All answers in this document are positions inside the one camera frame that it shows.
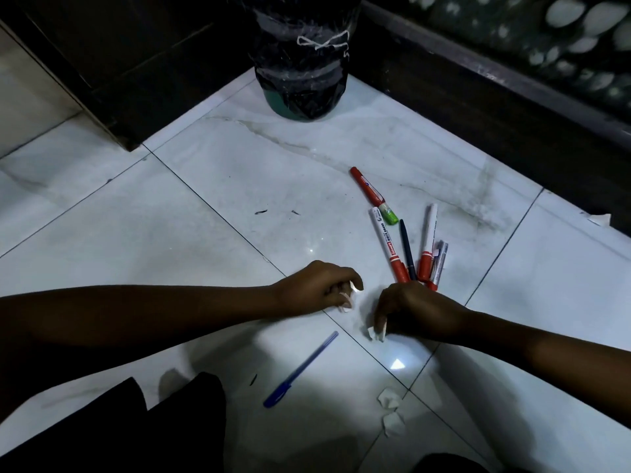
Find person's right hand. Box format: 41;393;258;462
373;281;467;346

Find person's left hand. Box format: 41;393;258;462
270;260;364;319

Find person's left forearm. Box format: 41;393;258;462
0;283;280;351

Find person's right forearm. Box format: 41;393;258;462
456;310;631;415

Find white marker with red cap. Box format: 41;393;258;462
418;203;439;284
369;207;410;284

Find thin black pen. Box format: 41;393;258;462
398;219;418;282

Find clear barrel pen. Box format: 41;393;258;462
428;239;450;292

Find red marker with green cap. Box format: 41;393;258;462
349;166;400;226

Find blue ballpoint pen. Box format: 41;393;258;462
262;331;340;409

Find bin with black plastic bag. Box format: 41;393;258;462
250;0;362;122

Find person's black trousers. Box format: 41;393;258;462
0;372;494;473

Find white string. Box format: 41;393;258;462
296;30;351;58

